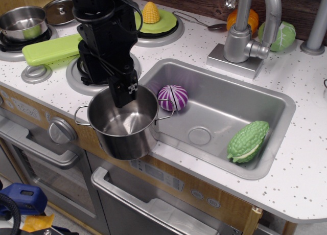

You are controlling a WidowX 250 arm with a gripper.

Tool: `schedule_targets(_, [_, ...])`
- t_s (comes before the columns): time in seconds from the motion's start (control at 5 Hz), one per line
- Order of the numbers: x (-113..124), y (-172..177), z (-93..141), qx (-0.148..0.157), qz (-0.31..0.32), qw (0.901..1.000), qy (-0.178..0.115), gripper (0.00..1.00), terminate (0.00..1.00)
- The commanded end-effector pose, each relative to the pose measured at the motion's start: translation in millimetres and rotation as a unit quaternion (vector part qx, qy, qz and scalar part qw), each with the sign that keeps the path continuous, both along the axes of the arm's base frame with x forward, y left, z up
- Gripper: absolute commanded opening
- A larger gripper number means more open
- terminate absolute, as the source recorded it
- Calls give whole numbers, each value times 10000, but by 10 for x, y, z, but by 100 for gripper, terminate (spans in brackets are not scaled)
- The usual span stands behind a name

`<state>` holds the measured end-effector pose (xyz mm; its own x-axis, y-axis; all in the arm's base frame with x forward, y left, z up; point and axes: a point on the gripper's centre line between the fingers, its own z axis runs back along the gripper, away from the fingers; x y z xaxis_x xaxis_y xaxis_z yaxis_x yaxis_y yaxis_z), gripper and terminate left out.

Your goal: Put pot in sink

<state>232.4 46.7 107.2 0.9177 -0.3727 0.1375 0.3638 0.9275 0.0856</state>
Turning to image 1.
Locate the silver sink basin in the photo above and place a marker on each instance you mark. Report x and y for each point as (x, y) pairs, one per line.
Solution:
(218, 108)

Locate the green toy bitter melon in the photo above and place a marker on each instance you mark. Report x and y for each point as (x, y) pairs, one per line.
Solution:
(246, 143)

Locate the small stainless steel pot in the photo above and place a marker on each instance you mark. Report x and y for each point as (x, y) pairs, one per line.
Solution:
(24, 23)

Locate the green plastic cutting board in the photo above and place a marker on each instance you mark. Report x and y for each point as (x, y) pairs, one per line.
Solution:
(51, 50)

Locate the grey stove knob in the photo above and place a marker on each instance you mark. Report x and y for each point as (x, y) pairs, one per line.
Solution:
(61, 132)

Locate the green round plate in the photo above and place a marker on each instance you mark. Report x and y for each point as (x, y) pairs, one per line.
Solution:
(166, 23)

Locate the yellow cloth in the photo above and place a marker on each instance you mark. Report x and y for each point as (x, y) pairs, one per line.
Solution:
(34, 223)

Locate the green toy cabbage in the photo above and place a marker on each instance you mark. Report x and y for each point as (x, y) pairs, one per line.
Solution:
(285, 37)

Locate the large stainless steel pot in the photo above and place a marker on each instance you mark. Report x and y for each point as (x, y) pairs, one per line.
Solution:
(126, 133)

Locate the blue clamp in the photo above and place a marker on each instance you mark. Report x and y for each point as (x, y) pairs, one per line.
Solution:
(31, 200)

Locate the grey vertical post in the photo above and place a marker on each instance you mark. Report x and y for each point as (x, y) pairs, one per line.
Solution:
(314, 45)

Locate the purple striped toy onion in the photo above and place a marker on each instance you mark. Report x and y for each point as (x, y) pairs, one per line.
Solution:
(173, 98)

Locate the steel pot lid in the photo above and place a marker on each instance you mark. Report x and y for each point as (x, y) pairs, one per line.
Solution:
(59, 12)

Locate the grey oven door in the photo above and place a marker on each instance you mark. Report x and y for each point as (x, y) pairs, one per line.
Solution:
(61, 171)

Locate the yellow toy corn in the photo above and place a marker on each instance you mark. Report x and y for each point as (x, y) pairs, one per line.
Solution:
(150, 13)

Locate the silver toy faucet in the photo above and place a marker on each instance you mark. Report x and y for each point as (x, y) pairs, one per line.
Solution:
(241, 54)

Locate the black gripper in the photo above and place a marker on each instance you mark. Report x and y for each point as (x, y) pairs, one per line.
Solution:
(109, 62)

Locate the metal spoon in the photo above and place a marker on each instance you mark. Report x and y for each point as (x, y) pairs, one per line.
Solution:
(188, 18)

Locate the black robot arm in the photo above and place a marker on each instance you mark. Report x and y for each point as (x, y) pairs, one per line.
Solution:
(108, 32)

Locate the grey dishwasher door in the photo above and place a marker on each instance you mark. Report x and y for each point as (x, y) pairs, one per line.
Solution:
(133, 206)

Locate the orange toy pumpkin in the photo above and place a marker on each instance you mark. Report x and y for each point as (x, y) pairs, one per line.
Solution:
(253, 20)

